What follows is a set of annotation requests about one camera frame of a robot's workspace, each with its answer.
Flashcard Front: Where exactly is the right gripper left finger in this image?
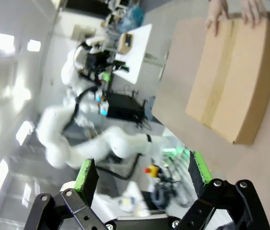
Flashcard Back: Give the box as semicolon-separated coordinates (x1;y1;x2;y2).
28;157;107;230

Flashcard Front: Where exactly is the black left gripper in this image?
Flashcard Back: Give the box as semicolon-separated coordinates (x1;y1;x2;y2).
86;54;129;82

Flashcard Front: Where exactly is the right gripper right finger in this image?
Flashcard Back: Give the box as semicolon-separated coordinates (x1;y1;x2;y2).
180;150;270;230

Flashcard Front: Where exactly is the brown cardboard shipping box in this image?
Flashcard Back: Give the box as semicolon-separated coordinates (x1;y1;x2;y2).
185;18;270;145

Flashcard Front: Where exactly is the small open cardboard box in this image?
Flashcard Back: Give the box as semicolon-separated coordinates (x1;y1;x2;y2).
118;33;135;55

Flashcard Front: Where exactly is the person's right hand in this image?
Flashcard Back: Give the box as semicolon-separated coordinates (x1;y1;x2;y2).
205;0;231;36

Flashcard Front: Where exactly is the person's left hand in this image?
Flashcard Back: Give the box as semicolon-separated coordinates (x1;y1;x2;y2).
241;0;268;28

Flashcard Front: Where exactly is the white table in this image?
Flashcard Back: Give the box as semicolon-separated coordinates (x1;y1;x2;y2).
114;23;153;85

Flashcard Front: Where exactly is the black equipment case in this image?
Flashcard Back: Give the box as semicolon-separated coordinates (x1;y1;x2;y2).
105;92;148;122

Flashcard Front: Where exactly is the blue plastic bag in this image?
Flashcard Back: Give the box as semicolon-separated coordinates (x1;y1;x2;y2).
120;6;145;30

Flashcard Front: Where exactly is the red emergency stop button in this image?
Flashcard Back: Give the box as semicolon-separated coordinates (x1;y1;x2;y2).
144;164;160;178

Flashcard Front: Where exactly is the brown packing tape strip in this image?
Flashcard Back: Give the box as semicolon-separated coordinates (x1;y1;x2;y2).
201;19;236;129

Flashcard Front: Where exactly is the thick black floor cable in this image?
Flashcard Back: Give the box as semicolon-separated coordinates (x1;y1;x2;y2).
96;153;143;181

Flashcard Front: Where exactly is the tangled black cable bundle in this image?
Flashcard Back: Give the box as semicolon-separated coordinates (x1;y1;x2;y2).
150;165;193;208

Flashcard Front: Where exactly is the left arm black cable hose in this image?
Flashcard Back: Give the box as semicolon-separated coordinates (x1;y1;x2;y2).
62;86;101;136

